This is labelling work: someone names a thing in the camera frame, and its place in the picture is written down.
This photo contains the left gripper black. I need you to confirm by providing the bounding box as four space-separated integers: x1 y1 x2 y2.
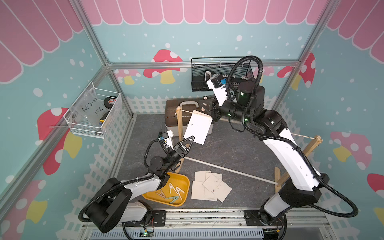
163 136 195 173

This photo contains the postcard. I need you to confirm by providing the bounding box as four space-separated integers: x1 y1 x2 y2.
203 173 232 203
184 111 212 145
191 181 217 201
195 172 211 182

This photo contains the white clothespin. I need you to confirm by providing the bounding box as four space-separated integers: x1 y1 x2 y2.
176 187 185 200
169 183 178 194

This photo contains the green clothespin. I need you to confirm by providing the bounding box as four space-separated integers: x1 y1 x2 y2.
166 196 180 205

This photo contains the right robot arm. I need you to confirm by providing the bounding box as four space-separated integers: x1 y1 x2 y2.
204 56 359 226

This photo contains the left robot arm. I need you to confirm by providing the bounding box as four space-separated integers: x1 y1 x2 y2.
78 136 195 234

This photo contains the brown lidded storage box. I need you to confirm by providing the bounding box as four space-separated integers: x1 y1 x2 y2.
165 98 205 137

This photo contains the yellow plastic tray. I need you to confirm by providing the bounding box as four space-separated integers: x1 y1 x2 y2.
142 173 190 207

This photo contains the wooden clothesline rack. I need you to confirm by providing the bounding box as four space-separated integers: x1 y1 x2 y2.
187 117 320 191

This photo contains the black tape roll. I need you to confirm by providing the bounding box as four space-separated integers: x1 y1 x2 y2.
103 97 117 110

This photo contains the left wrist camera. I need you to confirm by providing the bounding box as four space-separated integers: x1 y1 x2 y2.
158 130 174 149

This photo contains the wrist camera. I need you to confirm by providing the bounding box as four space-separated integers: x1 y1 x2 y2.
210 85 228 106
158 130 174 149

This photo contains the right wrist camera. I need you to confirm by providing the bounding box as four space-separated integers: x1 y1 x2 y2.
210 85 228 106

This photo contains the black wire mesh basket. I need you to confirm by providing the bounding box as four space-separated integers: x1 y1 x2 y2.
191 57 258 92

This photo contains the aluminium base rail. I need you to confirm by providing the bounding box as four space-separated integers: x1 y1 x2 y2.
79 208 337 240

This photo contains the white wire basket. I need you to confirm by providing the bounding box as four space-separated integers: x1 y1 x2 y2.
64 82 122 139

